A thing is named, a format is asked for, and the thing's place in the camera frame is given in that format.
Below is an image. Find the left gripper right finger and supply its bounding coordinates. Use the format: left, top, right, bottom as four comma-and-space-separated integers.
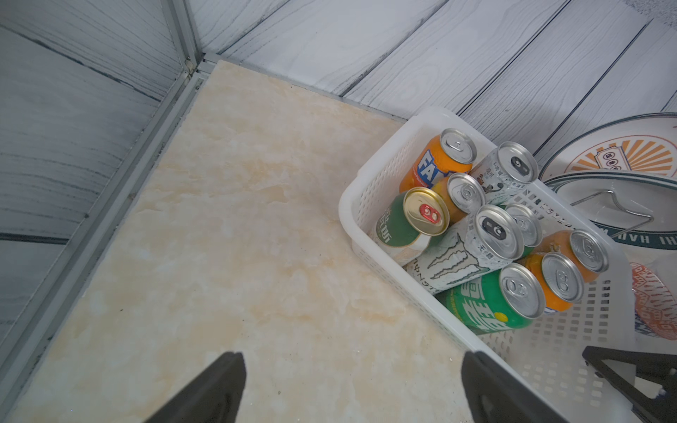
461, 352, 566, 423

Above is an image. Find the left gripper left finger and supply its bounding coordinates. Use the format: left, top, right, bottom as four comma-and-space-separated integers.
146, 352, 247, 422

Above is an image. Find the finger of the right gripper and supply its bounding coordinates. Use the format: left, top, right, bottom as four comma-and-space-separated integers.
581, 345, 677, 423

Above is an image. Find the white plastic basket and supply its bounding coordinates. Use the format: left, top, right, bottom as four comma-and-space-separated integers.
338, 107, 636, 422

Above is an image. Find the green Sprite can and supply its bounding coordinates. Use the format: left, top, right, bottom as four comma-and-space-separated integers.
435, 264, 546, 335

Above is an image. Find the white Monster can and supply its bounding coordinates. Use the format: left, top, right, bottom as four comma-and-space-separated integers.
469, 142, 539, 206
405, 204, 525, 294

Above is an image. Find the green gold-top can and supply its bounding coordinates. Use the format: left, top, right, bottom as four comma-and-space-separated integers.
370, 187, 450, 266

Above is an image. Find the red patterned bowl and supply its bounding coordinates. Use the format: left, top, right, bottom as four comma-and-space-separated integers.
630, 263, 676, 341

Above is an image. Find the orange Fanta can front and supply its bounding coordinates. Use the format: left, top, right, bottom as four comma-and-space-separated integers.
518, 252, 585, 315

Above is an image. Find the orange fanta can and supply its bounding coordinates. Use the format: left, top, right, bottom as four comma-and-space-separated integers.
400, 128, 477, 192
518, 252, 585, 315

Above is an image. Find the orange can right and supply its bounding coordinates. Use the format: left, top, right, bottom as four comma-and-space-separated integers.
533, 230, 610, 283

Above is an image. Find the dark rimmed plate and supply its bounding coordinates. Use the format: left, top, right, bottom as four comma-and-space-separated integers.
545, 170, 676, 251

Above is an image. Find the small orange can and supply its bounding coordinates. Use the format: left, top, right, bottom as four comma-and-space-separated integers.
432, 173, 487, 226

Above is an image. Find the decorated plate upright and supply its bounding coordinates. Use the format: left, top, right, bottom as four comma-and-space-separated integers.
539, 112, 676, 181

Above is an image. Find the orange Fanta can back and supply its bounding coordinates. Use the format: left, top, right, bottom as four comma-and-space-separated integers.
400, 128, 477, 192

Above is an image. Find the metal wire plate stand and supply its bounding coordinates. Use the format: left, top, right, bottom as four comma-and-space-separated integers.
571, 190, 655, 227

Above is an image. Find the left aluminium corner post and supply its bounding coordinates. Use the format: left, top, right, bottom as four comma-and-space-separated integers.
160, 0, 204, 75

